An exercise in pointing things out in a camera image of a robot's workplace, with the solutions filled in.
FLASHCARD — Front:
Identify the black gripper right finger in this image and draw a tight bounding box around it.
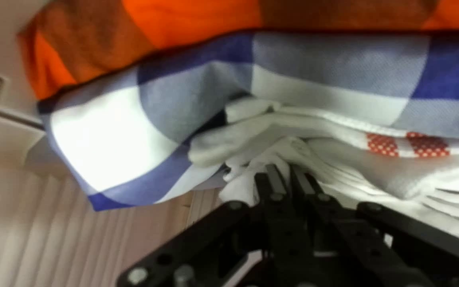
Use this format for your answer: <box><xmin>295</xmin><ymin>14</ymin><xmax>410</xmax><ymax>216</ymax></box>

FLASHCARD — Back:
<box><xmin>289</xmin><ymin>162</ymin><xmax>459</xmax><ymax>287</ymax></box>

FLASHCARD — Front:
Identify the orange towel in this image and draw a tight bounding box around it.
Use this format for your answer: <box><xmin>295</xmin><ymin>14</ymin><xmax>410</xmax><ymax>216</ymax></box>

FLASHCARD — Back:
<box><xmin>18</xmin><ymin>0</ymin><xmax>459</xmax><ymax>103</ymax></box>

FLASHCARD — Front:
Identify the blue white checked towel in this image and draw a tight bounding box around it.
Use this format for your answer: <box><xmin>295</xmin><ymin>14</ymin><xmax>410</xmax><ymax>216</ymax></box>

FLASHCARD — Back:
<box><xmin>37</xmin><ymin>28</ymin><xmax>459</xmax><ymax>212</ymax></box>

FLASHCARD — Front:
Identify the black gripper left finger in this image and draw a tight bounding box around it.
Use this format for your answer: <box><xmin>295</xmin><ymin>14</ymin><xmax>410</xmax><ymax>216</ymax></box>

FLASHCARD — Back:
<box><xmin>115</xmin><ymin>164</ymin><xmax>295</xmax><ymax>287</ymax></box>

